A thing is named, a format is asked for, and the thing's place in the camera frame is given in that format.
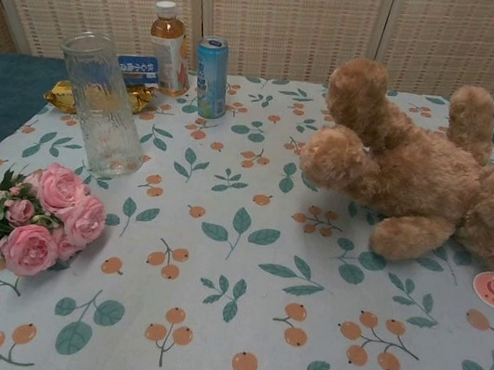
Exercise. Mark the gold foil snack packet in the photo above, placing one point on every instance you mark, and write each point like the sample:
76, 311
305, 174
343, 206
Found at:
61, 97

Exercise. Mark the light blue drink can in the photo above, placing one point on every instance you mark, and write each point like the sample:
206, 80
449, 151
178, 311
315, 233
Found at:
211, 79

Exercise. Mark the blue cookie box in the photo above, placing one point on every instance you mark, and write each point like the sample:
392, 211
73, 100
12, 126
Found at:
137, 67

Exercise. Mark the amber tea bottle white cap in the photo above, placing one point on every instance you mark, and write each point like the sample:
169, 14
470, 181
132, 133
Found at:
170, 31

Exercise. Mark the brown teddy bear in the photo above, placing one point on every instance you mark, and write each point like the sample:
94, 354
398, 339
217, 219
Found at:
429, 177

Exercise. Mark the floral print tablecloth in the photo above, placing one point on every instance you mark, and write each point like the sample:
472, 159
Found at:
236, 290

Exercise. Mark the woven bamboo folding screen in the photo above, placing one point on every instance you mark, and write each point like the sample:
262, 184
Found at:
290, 21

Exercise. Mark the clear textured glass vase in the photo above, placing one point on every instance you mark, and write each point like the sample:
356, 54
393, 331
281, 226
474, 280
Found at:
102, 134

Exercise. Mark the pink rose bouquet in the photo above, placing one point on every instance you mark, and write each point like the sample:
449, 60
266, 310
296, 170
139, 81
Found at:
54, 193

